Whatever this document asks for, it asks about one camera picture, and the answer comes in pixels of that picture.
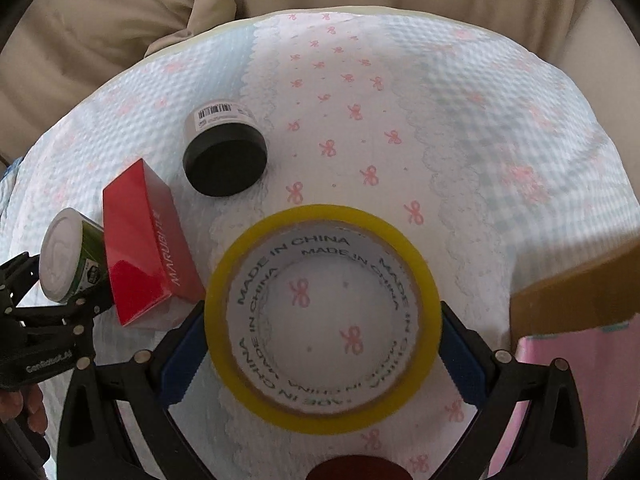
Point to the red rectangular box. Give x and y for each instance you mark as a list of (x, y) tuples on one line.
[(145, 245)]

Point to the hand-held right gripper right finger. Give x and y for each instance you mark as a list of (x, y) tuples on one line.
[(462, 355)]

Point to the green can with white lid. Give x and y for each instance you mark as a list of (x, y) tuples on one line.
[(67, 255)]

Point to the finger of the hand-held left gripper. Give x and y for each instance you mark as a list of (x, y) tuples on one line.
[(17, 275), (65, 312)]

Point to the white bow-print blanket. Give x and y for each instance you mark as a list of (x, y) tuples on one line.
[(380, 125)]

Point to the brown cardboard box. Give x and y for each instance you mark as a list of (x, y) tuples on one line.
[(575, 295)]

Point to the pink cloth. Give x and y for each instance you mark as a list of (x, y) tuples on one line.
[(595, 390)]

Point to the beige pillow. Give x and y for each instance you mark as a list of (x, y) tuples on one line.
[(100, 35)]

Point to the black round jar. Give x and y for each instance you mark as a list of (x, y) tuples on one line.
[(225, 157)]

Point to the person's left hand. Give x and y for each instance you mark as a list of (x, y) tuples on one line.
[(25, 407)]

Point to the yellow tape roll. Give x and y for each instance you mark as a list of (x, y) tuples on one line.
[(320, 317)]

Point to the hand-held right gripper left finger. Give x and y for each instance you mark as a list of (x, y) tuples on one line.
[(184, 355)]

